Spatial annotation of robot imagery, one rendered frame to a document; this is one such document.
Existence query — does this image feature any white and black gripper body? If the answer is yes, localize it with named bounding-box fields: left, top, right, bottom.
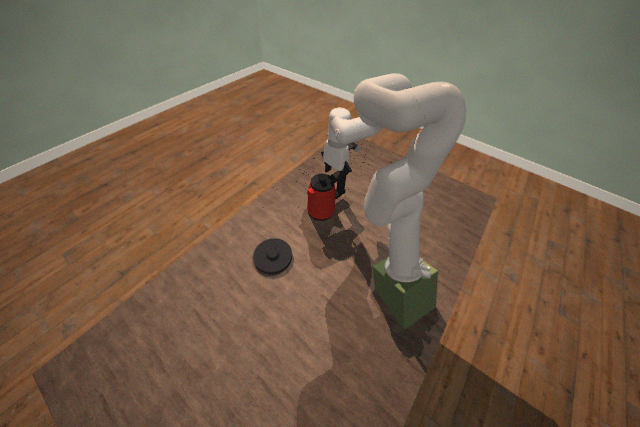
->
left=323, top=140, right=349, bottom=171

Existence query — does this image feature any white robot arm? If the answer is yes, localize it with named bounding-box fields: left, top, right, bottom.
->
left=327, top=74, right=466, bottom=282

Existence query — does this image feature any red electric kettle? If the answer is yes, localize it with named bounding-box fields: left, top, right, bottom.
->
left=307, top=171, right=348, bottom=221

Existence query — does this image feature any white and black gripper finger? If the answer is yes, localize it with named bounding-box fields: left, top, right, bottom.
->
left=338, top=161, right=352, bottom=182
left=321, top=151, right=331, bottom=173

